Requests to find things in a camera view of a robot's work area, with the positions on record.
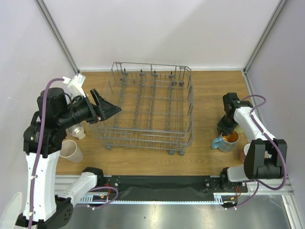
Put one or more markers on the black mounting base plate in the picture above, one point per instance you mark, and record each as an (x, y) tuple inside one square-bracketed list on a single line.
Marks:
[(172, 188)]

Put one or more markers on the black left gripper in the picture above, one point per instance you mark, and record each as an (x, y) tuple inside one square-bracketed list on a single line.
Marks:
[(105, 109)]

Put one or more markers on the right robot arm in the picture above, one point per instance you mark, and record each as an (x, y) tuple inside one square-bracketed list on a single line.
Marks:
[(265, 159)]

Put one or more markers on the blue butterfly mug orange inside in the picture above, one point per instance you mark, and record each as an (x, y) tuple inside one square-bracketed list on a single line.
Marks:
[(225, 144)]

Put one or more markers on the pale yellow mug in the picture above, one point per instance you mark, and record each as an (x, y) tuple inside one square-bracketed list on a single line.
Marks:
[(239, 129)]

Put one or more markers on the white plastic object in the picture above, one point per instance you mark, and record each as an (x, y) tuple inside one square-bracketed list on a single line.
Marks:
[(11, 212)]

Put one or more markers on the beige steel-lined tumbler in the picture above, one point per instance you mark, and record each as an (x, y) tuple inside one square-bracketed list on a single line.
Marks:
[(76, 131)]

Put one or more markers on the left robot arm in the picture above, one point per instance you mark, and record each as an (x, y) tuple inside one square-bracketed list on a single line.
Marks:
[(42, 143)]

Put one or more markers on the pink patterned mug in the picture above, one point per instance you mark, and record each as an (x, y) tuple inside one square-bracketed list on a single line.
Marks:
[(243, 153)]

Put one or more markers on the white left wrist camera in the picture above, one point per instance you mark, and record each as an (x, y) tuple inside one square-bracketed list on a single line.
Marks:
[(75, 84)]

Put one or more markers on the aluminium rail with cable duct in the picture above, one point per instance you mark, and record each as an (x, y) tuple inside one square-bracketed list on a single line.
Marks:
[(100, 197)]

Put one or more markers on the grey wire dish rack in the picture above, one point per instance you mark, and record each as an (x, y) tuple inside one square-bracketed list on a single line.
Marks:
[(156, 102)]

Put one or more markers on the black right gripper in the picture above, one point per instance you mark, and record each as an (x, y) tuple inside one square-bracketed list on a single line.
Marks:
[(225, 125)]

